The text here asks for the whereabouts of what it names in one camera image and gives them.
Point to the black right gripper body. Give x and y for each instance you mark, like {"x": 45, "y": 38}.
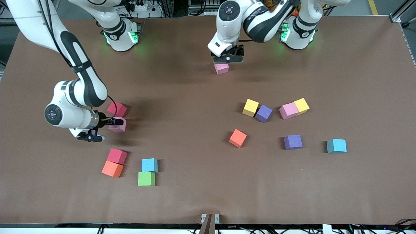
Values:
{"x": 103, "y": 118}

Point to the pink foam cube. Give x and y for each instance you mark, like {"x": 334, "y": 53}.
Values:
{"x": 288, "y": 110}
{"x": 221, "y": 69}
{"x": 118, "y": 128}

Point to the red foam cube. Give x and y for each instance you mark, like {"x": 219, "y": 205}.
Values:
{"x": 117, "y": 108}
{"x": 117, "y": 156}

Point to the light blue foam cube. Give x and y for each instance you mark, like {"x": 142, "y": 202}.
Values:
{"x": 336, "y": 146}
{"x": 149, "y": 165}

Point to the yellow foam cube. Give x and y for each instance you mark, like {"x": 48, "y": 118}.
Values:
{"x": 250, "y": 108}
{"x": 302, "y": 105}

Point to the purple foam cube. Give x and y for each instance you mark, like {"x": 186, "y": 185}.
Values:
{"x": 293, "y": 142}
{"x": 263, "y": 113}

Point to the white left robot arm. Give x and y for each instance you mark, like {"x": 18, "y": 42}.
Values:
{"x": 229, "y": 11}

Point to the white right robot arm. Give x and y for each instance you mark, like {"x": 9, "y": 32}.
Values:
{"x": 70, "y": 113}

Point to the white power strip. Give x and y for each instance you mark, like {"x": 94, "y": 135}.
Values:
{"x": 210, "y": 13}
{"x": 141, "y": 7}

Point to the orange foam cube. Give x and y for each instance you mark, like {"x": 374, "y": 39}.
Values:
{"x": 112, "y": 169}
{"x": 238, "y": 138}

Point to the bag of orange fruit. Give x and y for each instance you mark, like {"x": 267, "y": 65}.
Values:
{"x": 269, "y": 4}

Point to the green foam cube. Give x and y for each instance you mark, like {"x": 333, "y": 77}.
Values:
{"x": 146, "y": 179}

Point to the brown table cover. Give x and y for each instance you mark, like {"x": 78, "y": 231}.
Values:
{"x": 195, "y": 182}

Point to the small white box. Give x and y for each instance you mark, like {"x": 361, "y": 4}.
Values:
{"x": 327, "y": 229}

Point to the small metal bracket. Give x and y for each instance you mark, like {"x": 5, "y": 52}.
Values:
{"x": 217, "y": 218}

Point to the brown camera post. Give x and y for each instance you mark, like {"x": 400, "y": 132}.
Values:
{"x": 208, "y": 227}

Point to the aluminium frame profile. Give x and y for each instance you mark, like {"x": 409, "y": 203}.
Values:
{"x": 397, "y": 18}

